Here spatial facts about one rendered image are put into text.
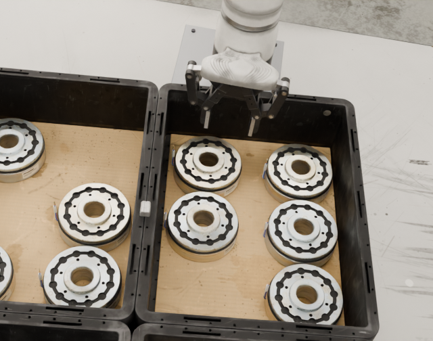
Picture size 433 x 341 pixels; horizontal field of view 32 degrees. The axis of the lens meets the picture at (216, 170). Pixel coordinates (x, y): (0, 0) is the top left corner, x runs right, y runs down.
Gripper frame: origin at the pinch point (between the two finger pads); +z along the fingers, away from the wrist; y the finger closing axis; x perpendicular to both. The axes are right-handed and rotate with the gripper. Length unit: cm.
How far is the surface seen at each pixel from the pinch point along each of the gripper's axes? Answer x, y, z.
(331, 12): -150, -31, 97
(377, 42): -54, -28, 27
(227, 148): -5.0, -0.5, 11.8
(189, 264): 14.8, 2.0, 14.8
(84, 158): -0.6, 21.0, 15.1
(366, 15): -152, -44, 97
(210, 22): -52, 7, 28
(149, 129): -1.3, 11.3, 6.3
